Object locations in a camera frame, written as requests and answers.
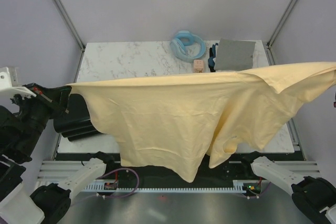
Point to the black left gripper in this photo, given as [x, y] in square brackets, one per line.
[56, 97]

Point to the black pink drawer organizer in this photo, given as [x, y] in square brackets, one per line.
[76, 124]

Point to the yellow t shirt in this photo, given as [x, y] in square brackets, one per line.
[181, 118]

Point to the small pink cube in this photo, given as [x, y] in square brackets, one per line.
[198, 66]

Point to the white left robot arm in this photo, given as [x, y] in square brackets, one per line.
[48, 203]

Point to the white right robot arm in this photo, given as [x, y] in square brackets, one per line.
[314, 197]

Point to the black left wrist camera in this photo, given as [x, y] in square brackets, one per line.
[11, 126]

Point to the aluminium frame rail front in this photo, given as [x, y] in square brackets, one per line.
[58, 170]

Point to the aluminium frame post left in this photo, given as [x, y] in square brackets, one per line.
[65, 16]

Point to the aluminium frame post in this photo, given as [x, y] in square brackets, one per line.
[289, 9]
[65, 16]

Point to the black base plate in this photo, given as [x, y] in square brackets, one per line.
[130, 180]

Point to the white slotted cable duct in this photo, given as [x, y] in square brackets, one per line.
[234, 186]

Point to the aluminium frame post right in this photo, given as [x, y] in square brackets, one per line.
[289, 9]

